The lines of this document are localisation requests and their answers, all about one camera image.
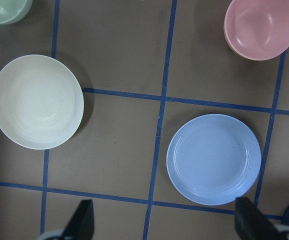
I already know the green bowl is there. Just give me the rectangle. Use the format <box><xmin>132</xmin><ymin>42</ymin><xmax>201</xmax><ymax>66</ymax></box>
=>
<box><xmin>0</xmin><ymin>0</ymin><xmax>33</xmax><ymax>25</ymax></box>

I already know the pink bowl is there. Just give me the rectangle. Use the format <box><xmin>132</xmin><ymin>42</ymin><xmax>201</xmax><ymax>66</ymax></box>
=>
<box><xmin>223</xmin><ymin>0</ymin><xmax>289</xmax><ymax>61</ymax></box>

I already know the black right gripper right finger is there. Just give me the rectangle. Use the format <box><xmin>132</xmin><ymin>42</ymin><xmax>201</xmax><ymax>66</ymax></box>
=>
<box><xmin>234</xmin><ymin>197</ymin><xmax>280</xmax><ymax>240</ymax></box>

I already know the cream plate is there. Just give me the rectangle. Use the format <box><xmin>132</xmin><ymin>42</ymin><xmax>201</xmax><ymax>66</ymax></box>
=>
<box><xmin>0</xmin><ymin>54</ymin><xmax>84</xmax><ymax>150</ymax></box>

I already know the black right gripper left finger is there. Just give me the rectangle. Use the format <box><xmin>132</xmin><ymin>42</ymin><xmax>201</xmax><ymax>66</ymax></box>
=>
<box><xmin>62</xmin><ymin>199</ymin><xmax>95</xmax><ymax>240</ymax></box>

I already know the blue plate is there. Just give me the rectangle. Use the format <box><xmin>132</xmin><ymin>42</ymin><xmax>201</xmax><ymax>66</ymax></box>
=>
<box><xmin>166</xmin><ymin>114</ymin><xmax>262</xmax><ymax>206</ymax></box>

